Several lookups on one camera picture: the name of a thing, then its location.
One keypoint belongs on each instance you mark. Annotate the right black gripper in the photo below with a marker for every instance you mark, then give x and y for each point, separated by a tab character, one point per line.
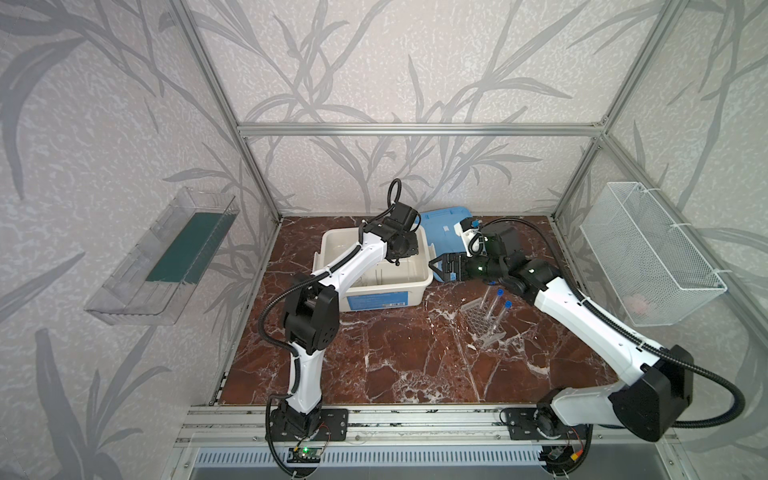
450	267

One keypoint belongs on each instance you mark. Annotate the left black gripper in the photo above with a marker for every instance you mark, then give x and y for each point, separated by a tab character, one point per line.
405	245

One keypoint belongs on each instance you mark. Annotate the blue plastic lid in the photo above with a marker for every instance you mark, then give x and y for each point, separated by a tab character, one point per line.
439	228

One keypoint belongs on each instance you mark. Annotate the white plastic tub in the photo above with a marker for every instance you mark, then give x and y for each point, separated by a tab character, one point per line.
380	286

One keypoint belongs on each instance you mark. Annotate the blue capped test tube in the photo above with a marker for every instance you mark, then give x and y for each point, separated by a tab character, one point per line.
489	314
503	314

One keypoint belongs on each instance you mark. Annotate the clear test tube rack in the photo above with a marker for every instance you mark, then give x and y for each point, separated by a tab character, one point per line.
482	331

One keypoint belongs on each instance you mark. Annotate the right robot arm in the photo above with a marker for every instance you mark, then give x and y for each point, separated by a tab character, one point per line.
655	384

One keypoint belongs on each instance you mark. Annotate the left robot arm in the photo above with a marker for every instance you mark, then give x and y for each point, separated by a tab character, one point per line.
305	318

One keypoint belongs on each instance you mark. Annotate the green circuit board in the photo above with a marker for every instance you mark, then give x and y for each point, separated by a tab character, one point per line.
304	455

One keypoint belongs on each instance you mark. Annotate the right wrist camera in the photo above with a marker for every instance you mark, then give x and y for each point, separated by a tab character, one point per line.
467	230

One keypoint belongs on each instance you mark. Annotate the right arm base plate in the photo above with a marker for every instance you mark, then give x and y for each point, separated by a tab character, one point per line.
521	423

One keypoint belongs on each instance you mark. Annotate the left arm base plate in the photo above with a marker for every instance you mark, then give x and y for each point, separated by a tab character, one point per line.
324	424

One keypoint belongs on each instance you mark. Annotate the white wire mesh basket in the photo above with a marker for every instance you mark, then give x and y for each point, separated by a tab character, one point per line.
643	250

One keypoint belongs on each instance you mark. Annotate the clear acrylic wall shelf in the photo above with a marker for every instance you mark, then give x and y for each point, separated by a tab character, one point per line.
153	284

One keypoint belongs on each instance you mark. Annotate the aluminium frame rail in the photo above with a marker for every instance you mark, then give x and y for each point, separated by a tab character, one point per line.
368	426

